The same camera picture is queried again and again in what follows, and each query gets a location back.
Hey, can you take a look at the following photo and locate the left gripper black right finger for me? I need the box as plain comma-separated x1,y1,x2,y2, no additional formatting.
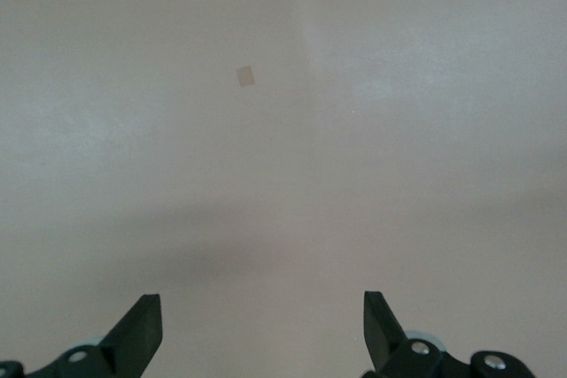
361,290,470,378

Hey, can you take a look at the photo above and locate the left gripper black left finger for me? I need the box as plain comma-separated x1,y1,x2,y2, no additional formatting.
24,293,164,378

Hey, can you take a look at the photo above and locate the brown tape patch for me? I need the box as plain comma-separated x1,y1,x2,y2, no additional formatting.
235,65,259,89

